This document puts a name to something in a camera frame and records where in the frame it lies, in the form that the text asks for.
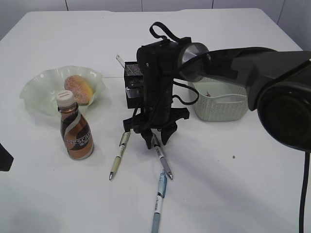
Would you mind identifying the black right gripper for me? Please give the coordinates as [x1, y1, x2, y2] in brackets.
[123, 97, 190, 150]

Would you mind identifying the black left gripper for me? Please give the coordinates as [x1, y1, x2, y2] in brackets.
[0, 144, 14, 172]

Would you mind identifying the grey grip pen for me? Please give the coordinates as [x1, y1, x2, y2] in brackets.
[152, 134, 173, 180]

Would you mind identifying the beige grip pen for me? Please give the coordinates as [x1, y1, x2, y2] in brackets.
[109, 131, 131, 181]

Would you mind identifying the light blue pen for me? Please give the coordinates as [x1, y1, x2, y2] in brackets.
[151, 170, 167, 233]

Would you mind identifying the Nescafe coffee bottle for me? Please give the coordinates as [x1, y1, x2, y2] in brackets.
[56, 90, 94, 160]

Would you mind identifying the orange bread loaf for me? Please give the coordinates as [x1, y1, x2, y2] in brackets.
[64, 75, 94, 105]

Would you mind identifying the clear plastic ruler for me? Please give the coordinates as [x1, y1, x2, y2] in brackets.
[116, 54, 125, 69]

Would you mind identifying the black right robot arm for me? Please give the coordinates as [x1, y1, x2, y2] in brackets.
[123, 41, 311, 152]

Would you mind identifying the black mesh pen holder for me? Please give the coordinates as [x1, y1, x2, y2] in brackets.
[123, 62, 144, 109]

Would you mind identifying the pale green plastic basket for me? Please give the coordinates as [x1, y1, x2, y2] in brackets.
[188, 78, 248, 122]

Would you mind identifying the pale green glass wavy plate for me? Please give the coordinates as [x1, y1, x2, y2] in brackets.
[19, 66, 106, 118]

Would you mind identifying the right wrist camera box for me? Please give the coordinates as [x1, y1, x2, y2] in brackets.
[125, 86, 143, 99]

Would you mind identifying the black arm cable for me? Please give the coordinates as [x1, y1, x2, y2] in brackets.
[131, 21, 311, 233]

